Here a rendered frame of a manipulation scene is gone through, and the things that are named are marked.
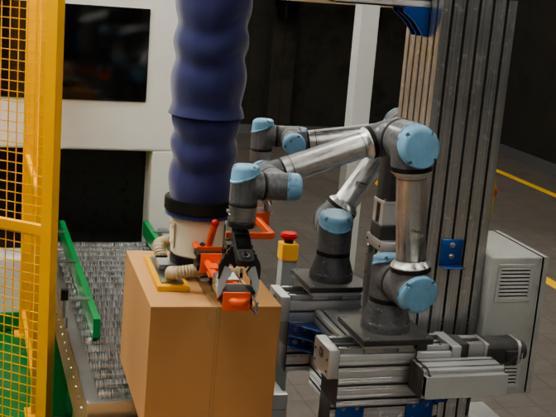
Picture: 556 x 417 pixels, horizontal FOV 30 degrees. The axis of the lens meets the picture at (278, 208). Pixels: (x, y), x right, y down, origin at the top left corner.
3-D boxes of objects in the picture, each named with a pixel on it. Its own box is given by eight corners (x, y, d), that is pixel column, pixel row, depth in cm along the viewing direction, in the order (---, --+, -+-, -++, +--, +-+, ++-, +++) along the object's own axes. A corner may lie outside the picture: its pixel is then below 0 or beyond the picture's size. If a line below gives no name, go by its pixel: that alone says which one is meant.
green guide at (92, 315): (44, 235, 564) (45, 218, 562) (64, 235, 567) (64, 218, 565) (73, 339, 416) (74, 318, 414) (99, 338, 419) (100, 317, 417)
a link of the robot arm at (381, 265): (398, 289, 318) (402, 246, 315) (417, 303, 306) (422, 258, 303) (361, 289, 314) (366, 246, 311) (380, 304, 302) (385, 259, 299)
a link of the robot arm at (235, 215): (260, 209, 272) (229, 208, 270) (258, 226, 273) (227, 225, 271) (253, 203, 279) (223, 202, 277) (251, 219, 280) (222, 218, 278)
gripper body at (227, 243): (247, 260, 284) (251, 217, 281) (254, 269, 276) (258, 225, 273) (220, 260, 282) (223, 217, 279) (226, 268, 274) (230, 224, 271)
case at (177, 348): (119, 358, 368) (126, 250, 359) (229, 357, 379) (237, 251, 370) (142, 433, 312) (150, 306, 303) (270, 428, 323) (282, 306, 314)
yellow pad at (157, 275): (143, 260, 349) (144, 246, 348) (173, 261, 352) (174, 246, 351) (156, 292, 317) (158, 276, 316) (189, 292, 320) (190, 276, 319)
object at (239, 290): (216, 300, 281) (218, 282, 280) (242, 300, 283) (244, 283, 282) (222, 310, 273) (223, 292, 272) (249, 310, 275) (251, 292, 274)
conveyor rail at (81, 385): (37, 261, 567) (38, 227, 562) (47, 261, 568) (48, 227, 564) (82, 455, 352) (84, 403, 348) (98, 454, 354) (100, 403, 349)
